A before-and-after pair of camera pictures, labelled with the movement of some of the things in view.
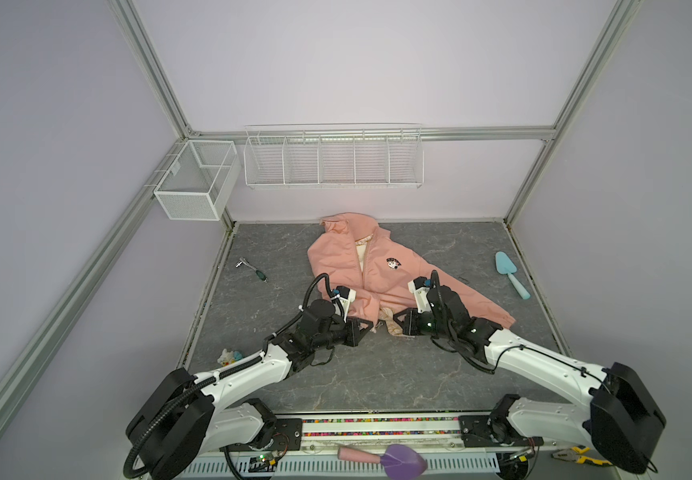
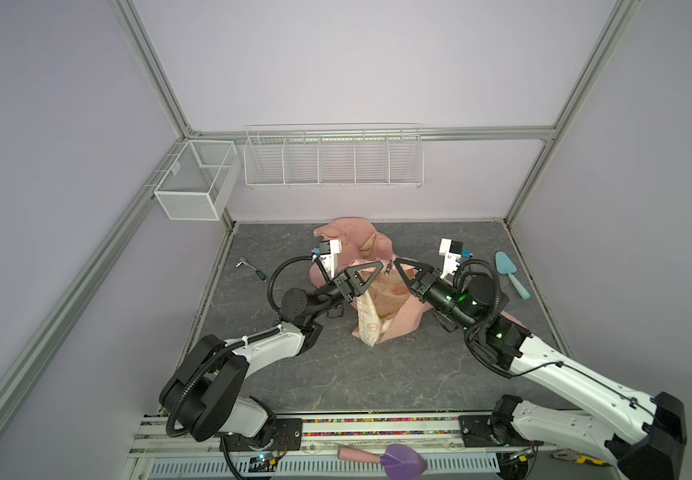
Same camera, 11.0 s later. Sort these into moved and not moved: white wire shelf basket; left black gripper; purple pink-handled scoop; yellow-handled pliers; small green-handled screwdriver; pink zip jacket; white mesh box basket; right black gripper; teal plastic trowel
Moved: right black gripper; pink zip jacket; left black gripper
Not moved: purple pink-handled scoop; white wire shelf basket; teal plastic trowel; small green-handled screwdriver; yellow-handled pliers; white mesh box basket
